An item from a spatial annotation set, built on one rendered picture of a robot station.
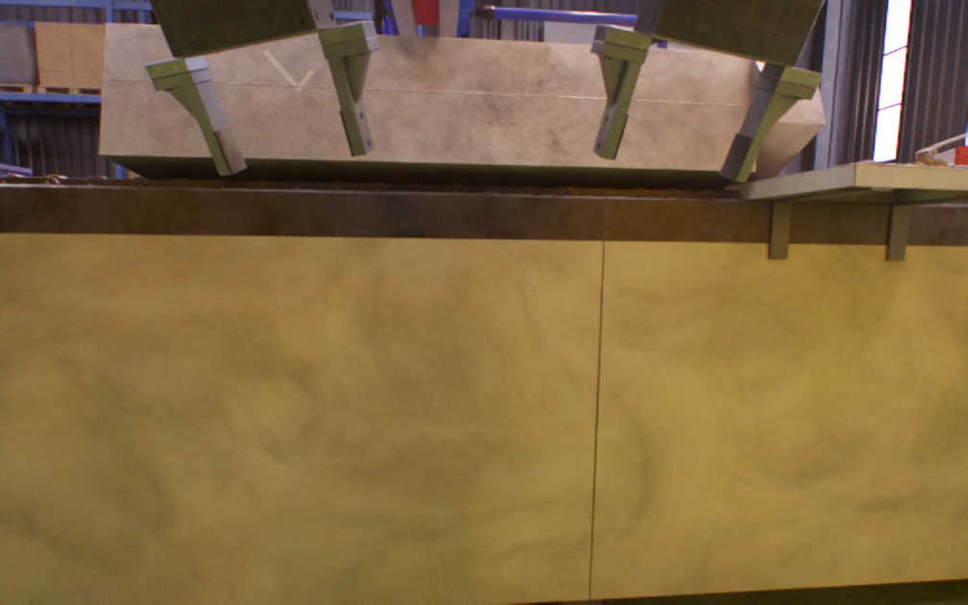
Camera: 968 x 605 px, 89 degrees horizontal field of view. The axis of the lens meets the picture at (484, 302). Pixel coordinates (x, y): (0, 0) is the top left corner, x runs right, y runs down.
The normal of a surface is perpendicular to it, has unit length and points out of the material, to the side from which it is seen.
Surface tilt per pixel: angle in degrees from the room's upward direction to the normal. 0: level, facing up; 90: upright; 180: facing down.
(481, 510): 90
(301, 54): 80
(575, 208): 90
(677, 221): 90
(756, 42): 114
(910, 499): 90
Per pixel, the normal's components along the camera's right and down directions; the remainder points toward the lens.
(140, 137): 0.08, -0.06
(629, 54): 0.10, 0.51
